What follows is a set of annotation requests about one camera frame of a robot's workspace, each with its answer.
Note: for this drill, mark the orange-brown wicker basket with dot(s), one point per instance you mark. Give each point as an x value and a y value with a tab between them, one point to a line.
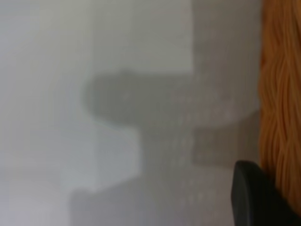
279	82

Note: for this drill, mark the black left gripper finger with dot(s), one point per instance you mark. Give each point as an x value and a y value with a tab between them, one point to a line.
256	200

